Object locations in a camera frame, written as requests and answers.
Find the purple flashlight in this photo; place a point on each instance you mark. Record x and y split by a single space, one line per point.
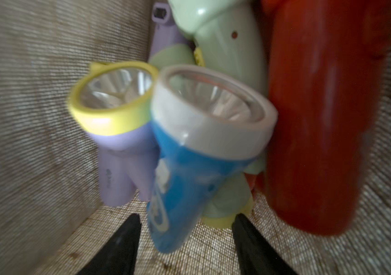
169 47
112 105

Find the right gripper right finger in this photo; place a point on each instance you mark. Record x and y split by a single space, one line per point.
256 256

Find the blue flashlight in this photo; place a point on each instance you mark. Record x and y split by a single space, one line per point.
209 127

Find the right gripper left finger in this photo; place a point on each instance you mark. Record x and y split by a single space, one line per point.
118 256

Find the red flashlight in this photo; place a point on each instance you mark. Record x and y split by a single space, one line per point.
326 64

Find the brown jute tote bag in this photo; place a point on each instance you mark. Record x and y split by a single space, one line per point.
52 221

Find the green flashlight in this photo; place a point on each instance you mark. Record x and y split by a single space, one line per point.
227 38
235 196

